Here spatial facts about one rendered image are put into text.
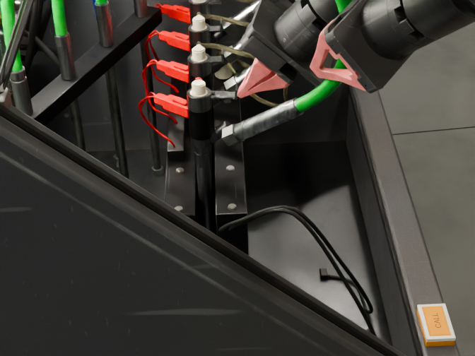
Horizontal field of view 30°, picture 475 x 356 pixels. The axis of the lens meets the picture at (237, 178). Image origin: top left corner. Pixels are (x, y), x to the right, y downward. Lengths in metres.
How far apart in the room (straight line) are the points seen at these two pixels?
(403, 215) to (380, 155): 0.13
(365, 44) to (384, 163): 0.45
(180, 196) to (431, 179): 1.75
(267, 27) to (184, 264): 0.33
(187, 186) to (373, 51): 0.41
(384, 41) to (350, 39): 0.03
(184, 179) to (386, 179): 0.26
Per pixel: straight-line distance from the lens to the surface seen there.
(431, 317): 0.96
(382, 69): 0.77
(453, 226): 2.60
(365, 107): 1.30
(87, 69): 1.12
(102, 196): 0.66
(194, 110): 1.01
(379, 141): 1.23
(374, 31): 0.75
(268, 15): 0.96
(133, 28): 1.20
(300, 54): 0.94
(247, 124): 0.90
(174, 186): 1.10
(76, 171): 0.66
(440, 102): 3.15
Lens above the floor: 1.64
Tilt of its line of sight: 37 degrees down
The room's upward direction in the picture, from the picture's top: 2 degrees counter-clockwise
